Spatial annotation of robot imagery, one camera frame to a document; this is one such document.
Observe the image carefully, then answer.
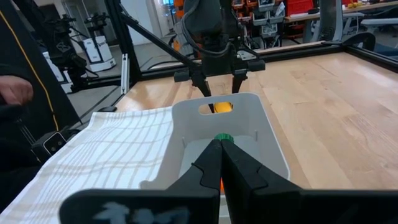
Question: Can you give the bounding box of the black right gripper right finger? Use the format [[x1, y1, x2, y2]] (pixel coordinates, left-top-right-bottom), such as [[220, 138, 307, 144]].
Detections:
[[221, 139, 303, 224]]

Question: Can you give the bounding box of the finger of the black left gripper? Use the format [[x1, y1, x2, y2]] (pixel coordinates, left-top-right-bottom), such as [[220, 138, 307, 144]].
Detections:
[[190, 72, 216, 114], [231, 68, 249, 95]]

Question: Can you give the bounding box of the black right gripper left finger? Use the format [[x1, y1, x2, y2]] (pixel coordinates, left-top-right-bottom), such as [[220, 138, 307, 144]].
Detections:
[[167, 139, 223, 191]]

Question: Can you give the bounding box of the yellow toy banana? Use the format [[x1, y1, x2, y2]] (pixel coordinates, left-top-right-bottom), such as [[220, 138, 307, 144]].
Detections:
[[213, 101, 234, 113]]

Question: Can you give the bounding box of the orange toy carrot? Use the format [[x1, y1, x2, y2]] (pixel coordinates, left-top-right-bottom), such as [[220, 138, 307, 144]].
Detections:
[[213, 133, 235, 194]]

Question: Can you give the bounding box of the grey plastic tupperware bin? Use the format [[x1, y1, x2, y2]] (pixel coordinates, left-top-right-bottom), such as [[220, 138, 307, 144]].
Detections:
[[139, 92, 291, 224]]

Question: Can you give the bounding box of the shelf with storage bins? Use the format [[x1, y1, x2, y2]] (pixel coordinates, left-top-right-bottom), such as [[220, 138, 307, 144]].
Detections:
[[232, 0, 285, 47]]

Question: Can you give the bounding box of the red crate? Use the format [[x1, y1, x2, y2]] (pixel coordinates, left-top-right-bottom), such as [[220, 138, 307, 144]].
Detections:
[[285, 0, 315, 16]]

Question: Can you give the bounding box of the black robot white base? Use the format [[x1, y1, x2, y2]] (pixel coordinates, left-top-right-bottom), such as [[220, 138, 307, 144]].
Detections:
[[81, 12, 118, 73], [42, 14, 88, 94]]

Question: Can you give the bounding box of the grey office chair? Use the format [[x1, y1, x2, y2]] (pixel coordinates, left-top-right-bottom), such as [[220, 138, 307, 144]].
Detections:
[[310, 0, 377, 50]]

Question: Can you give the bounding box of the white checked kitchen towel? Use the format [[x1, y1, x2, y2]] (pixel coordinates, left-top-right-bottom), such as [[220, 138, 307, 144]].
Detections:
[[0, 106, 174, 224]]

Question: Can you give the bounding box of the person's hand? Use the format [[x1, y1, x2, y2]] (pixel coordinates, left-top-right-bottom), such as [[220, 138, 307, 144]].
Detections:
[[0, 75, 34, 106]]

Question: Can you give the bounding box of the person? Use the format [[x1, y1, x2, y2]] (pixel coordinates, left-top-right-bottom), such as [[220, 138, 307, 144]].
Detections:
[[0, 0, 80, 212]]

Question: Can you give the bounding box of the white frame bracket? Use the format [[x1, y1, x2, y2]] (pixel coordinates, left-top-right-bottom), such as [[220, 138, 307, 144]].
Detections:
[[121, 53, 129, 95]]

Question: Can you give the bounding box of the black aluminium table frame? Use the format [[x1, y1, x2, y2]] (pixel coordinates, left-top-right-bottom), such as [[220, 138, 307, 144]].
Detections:
[[71, 0, 398, 94]]

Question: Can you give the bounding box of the small table-level camera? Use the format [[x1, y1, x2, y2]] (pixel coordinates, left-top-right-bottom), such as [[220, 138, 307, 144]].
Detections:
[[30, 130, 78, 162]]

